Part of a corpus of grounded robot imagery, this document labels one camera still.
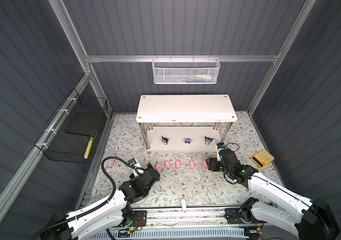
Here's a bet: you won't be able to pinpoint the black-headed purple toy figure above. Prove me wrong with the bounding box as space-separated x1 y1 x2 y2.
185 138 192 144

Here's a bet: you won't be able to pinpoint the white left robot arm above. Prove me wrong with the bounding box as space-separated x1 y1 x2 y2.
31 164 160 240

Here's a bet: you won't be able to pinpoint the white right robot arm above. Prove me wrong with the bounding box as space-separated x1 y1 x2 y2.
203 143 341 240

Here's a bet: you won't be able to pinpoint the white two-tier shelf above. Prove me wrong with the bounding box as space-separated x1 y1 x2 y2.
136 95 238 152

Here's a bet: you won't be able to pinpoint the pink pig toy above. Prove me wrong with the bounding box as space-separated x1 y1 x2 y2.
164 161 171 170
202 160 208 169
175 160 181 169
189 161 195 169
155 163 161 172

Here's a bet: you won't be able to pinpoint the yellow calculator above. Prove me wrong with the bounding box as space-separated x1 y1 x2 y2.
251 150 275 168

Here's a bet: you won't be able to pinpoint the red card pack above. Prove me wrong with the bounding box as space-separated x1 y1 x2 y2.
104 159 115 168

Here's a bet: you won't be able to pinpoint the items in mesh basket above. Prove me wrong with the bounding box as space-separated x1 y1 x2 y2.
176 75 217 84

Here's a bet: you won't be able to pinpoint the black corrugated cable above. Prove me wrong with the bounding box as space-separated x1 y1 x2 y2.
29 156 138 240

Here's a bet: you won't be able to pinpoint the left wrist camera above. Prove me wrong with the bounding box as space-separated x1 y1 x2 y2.
128 158 144 177

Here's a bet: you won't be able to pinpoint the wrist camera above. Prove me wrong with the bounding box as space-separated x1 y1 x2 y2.
128 158 144 177
216 143 225 161

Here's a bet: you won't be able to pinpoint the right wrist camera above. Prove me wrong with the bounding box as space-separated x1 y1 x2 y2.
216 143 225 161

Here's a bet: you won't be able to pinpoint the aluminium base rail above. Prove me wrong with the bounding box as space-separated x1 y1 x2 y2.
68 205 306 232

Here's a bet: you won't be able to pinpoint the black wire wall basket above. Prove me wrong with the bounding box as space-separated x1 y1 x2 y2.
34 89 109 164

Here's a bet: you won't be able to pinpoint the white wire mesh basket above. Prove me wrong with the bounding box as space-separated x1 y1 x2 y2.
151 58 221 85

